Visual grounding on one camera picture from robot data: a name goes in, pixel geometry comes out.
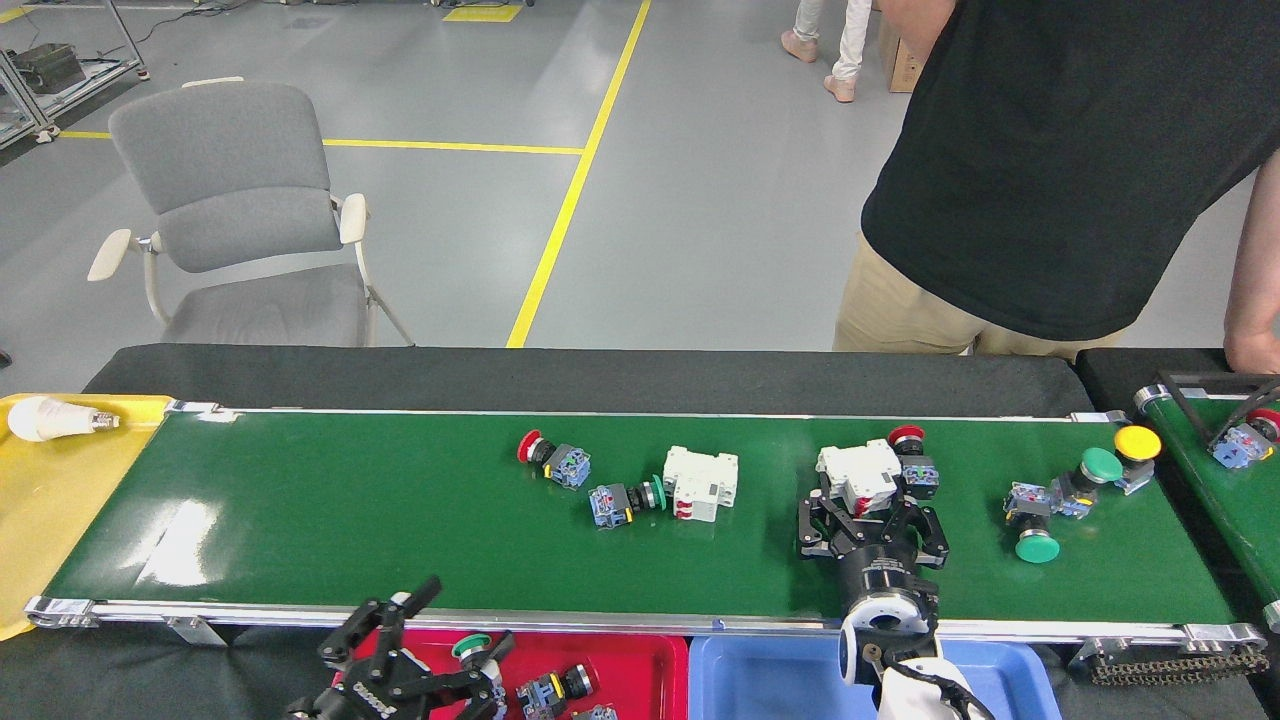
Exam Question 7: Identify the blue plastic bin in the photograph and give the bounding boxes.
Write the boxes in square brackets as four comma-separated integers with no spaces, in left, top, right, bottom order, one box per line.
[688,633,1063,720]

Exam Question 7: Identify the black guide frame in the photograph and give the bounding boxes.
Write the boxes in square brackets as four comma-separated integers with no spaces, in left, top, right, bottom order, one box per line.
[1158,372,1280,453]

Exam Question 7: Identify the white circuit breaker red levers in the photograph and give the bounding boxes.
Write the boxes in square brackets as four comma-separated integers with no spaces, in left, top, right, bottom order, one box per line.
[815,440,904,516]
[662,445,739,523]

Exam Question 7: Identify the red plastic bin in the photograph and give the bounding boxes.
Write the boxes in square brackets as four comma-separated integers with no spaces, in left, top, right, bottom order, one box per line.
[335,630,691,720]

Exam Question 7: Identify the black box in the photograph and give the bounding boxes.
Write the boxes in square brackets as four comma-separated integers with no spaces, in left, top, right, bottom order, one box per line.
[12,43,86,94]

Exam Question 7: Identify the short green conveyor belt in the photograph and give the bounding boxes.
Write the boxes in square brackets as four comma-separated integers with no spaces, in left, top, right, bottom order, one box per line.
[1135,385,1280,633]

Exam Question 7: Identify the brown cardboard box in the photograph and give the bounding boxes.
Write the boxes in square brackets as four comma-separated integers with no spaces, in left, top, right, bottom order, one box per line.
[880,10,926,93]

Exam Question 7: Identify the long green conveyor belt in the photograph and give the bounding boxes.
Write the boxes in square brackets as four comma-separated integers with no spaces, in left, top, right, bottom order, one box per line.
[25,398,1271,646]

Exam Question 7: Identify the aluminium frame rack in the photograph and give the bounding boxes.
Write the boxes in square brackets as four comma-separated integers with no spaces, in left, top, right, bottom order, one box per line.
[0,0,151,151]

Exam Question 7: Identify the green mushroom push button switch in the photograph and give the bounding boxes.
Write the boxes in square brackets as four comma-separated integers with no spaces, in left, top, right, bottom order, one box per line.
[450,633,506,691]
[590,474,668,529]
[1005,483,1061,564]
[1050,447,1124,519]

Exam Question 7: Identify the grey padded chair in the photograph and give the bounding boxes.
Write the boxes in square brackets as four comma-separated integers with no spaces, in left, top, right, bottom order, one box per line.
[87,77,414,348]

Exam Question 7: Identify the yellow plastic tray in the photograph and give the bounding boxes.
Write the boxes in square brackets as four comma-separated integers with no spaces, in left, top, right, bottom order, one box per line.
[0,392,176,641]

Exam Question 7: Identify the yellow mushroom push button switch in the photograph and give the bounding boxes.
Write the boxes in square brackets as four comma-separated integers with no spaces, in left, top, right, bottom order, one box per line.
[1113,425,1163,496]

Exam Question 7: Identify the person's left hand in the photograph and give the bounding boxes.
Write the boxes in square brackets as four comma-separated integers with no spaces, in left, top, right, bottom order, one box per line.
[1225,325,1280,374]

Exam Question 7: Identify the white light bulb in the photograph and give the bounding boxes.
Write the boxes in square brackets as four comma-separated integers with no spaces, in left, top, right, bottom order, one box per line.
[8,396,121,443]

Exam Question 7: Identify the person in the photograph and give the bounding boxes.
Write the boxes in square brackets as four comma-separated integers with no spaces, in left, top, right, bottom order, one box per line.
[780,0,873,103]
[833,0,1280,363]

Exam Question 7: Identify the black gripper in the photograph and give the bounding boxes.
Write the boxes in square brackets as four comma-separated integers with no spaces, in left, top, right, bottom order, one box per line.
[797,475,951,613]
[285,575,516,720]

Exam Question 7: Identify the black conveyor drive chain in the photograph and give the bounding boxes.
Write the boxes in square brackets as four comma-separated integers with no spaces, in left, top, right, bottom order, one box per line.
[1088,645,1271,686]

